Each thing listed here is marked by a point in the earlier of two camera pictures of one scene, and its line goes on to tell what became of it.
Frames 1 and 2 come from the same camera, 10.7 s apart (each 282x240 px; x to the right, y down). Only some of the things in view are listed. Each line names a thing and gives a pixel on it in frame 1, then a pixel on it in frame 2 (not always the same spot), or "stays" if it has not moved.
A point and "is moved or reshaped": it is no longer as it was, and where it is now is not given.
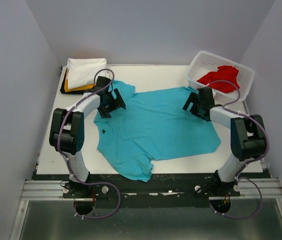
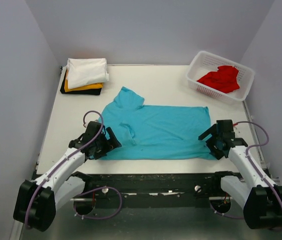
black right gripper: [193, 98] to [216, 152]
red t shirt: [225, 80] stays
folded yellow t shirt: [66, 87] stays
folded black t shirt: [81, 92] stays
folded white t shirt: [81, 71] stays
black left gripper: [117, 104] to [108, 146]
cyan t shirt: [153, 126] is moved or reshaped
